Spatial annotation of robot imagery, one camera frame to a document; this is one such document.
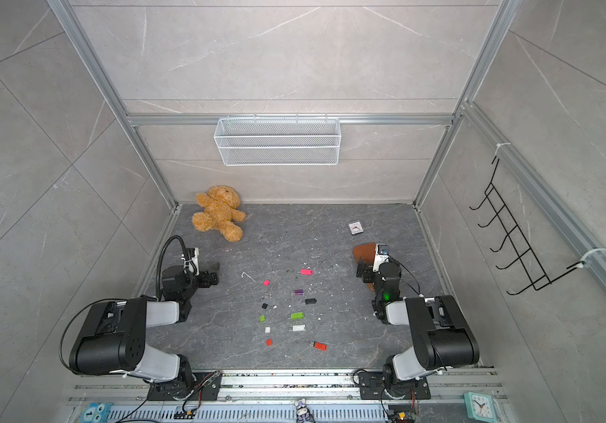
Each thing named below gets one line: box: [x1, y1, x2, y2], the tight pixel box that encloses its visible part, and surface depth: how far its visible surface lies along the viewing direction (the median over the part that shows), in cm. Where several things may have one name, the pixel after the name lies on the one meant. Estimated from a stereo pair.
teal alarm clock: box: [464, 392, 500, 423], surface depth 70 cm
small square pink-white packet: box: [348, 221, 364, 236], surface depth 112 cm
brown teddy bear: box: [192, 185, 247, 243], surface depth 109 cm
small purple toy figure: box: [294, 398, 315, 423], surface depth 69 cm
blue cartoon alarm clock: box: [81, 402, 112, 423], surface depth 70 cm
